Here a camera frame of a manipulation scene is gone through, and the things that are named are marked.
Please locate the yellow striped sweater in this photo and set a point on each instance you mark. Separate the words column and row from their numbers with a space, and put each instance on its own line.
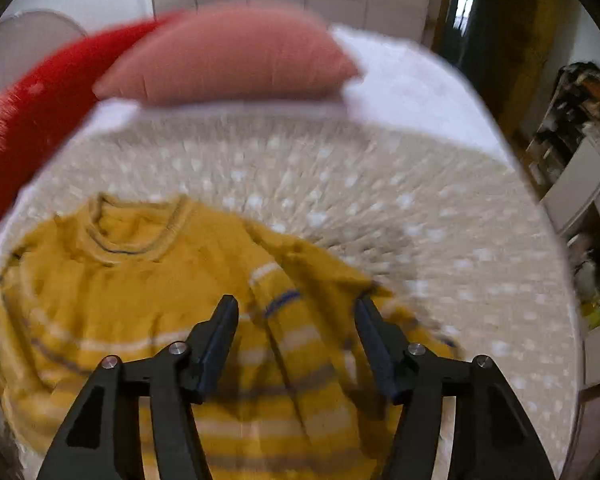
column 130, row 305

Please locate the pink pillow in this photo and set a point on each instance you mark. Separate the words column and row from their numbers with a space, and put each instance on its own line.
column 230, row 62

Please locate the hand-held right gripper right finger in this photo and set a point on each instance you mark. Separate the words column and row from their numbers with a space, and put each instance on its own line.
column 375, row 345

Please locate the beige dotted blanket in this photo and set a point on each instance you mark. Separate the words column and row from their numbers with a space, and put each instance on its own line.
column 360, row 210

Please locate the cluttered white shelf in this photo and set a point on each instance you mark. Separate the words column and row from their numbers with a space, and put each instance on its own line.
column 580, row 170

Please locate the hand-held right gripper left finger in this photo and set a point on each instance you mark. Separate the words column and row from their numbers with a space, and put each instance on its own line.
column 219, row 345

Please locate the red blanket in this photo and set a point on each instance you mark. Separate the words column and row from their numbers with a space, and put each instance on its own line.
column 35, row 105

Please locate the white bed sheet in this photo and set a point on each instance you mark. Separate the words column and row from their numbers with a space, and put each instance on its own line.
column 420, row 90

